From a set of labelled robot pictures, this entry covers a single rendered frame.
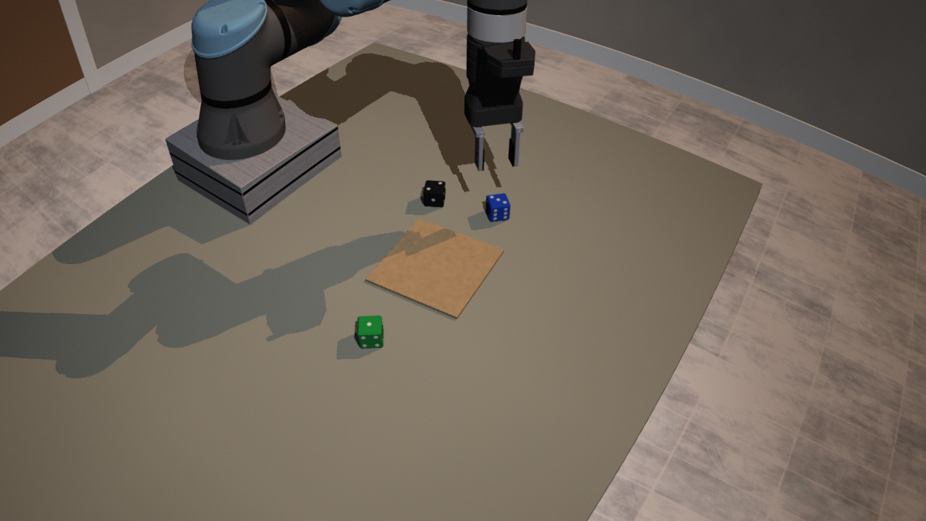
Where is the green die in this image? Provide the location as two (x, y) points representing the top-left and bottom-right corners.
(357, 315), (383, 348)

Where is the tan flat mat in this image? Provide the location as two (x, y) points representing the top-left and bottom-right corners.
(366, 219), (504, 319)

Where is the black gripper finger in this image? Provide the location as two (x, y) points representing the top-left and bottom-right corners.
(470, 125), (485, 171)
(509, 122), (524, 166)

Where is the blue die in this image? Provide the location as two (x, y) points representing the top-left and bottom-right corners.
(485, 193), (510, 222)

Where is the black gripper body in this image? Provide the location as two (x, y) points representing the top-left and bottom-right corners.
(464, 6), (535, 127)

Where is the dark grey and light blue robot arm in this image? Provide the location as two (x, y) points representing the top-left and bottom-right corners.
(191, 0), (390, 160)

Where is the black die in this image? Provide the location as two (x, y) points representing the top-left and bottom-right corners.
(423, 180), (446, 207)

